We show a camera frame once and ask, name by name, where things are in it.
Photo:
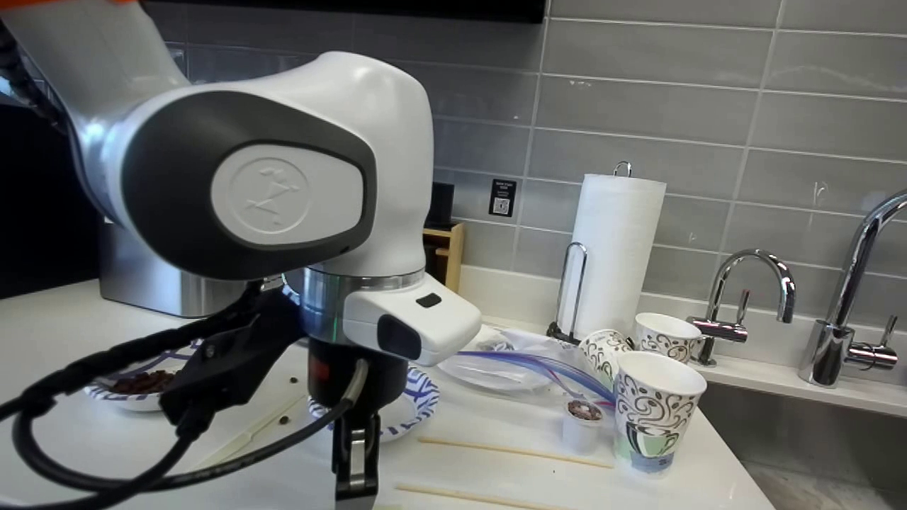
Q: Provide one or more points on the metal paper towel holder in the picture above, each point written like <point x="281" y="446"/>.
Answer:
<point x="559" y="332"/>

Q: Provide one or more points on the black cylindrical grinder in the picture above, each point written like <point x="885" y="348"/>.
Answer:
<point x="440" y="201"/>

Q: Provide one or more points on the tipped patterned paper cup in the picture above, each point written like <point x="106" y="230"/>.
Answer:
<point x="602" y="351"/>

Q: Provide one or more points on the dark upper cabinet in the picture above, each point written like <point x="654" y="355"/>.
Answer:
<point x="378" y="5"/>

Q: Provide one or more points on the pile of coffee beans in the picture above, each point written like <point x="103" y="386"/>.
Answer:
<point x="144" y="383"/>

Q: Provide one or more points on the tall chrome faucet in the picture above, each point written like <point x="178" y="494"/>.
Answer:
<point x="828" y="348"/>

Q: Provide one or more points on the steel sink basin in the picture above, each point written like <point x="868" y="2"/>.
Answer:
<point x="813" y="443"/>

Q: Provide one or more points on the black wall switch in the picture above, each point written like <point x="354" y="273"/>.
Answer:
<point x="504" y="199"/>

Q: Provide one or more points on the clear zip bag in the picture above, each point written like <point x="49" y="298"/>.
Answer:
<point x="511" y="369"/>

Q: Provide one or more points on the black monitor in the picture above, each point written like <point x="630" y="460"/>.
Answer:
<point x="38" y="236"/>

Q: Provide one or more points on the short patterned paper cup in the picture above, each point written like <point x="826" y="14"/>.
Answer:
<point x="667" y="335"/>

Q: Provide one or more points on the blue patterned paper plate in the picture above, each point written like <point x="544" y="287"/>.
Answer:
<point x="412" y="405"/>

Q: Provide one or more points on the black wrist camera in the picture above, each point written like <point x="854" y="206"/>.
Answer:
<point x="227" y="369"/>

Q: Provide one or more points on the small chrome arched faucet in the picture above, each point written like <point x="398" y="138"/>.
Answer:
<point x="728" y="330"/>

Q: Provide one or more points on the large patterned paper cup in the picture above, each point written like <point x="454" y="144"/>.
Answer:
<point x="654" y="413"/>

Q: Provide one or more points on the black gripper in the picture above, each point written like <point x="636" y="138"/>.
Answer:
<point x="356" y="376"/>

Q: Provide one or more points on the white paper towel roll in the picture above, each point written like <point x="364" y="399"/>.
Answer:
<point x="614" y="256"/>

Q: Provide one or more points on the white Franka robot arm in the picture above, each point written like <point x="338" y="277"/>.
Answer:
<point x="286" y="188"/>

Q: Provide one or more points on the white coffee pod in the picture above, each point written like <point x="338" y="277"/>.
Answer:
<point x="583" y="427"/>

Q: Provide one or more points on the wooden rack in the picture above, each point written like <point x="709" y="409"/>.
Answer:
<point x="454" y="256"/>

